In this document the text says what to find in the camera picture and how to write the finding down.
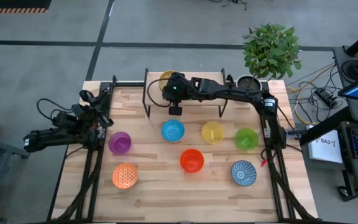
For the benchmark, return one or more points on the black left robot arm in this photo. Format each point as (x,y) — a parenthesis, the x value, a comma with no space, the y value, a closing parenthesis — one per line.
(51,137)

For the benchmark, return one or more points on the white paper sheet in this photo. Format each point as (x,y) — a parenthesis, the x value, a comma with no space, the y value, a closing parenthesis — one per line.
(325,151)

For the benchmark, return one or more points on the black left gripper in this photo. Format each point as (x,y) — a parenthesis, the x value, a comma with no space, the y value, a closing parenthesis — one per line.
(98,104)

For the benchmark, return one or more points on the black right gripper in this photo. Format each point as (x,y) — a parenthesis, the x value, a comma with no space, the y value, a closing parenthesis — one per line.
(176,88)

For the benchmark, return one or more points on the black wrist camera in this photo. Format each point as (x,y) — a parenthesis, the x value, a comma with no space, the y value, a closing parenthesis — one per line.
(77,109)
(175,110)

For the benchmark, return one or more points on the black aluminium table frame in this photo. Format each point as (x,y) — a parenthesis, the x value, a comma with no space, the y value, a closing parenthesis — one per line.
(89,161)

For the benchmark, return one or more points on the wooden shelf with black frame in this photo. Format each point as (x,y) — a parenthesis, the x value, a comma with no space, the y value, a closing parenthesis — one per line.
(211,102)

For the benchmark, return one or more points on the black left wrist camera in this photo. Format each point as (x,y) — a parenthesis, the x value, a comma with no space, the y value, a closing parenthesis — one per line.
(77,109)

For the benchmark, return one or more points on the red clip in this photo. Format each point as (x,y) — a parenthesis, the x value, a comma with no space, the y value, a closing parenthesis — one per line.
(264,162)

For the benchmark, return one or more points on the translucent purple plastic bowl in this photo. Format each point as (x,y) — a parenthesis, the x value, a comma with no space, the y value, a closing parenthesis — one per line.
(120,143)

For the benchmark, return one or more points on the translucent red plastic bowl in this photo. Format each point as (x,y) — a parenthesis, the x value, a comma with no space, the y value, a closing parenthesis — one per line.
(191,160)

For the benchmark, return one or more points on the black power strip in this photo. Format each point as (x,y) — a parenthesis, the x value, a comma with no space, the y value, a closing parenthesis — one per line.
(325,97)

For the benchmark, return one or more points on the navy patterned ceramic bowl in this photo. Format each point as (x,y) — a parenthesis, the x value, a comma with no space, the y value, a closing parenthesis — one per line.
(243,173)

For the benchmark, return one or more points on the black mat with hazard stripes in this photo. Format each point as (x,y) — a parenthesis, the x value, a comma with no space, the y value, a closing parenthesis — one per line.
(11,4)

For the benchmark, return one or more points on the cyan patterned ceramic bowl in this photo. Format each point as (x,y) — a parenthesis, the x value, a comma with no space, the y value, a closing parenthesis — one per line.
(172,131)

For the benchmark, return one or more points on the translucent yellow plastic bowl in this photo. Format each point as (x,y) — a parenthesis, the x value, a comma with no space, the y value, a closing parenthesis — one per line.
(165,77)
(212,132)

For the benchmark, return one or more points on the white plant pot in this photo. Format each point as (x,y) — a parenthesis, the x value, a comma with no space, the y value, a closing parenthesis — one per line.
(249,82)

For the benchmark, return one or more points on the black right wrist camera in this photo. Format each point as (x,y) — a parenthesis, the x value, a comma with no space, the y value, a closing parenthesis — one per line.
(175,110)

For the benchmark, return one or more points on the translucent green plastic bowl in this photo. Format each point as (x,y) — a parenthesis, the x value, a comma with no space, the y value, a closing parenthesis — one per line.
(246,139)

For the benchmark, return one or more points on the orange patterned ceramic bowl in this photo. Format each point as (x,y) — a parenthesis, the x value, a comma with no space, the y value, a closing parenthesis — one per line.
(125,176)

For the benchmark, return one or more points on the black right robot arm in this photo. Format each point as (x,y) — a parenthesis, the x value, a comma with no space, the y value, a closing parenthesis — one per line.
(238,91)

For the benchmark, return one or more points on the green leafy plant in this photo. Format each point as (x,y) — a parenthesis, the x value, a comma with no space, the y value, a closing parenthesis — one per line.
(270,51)

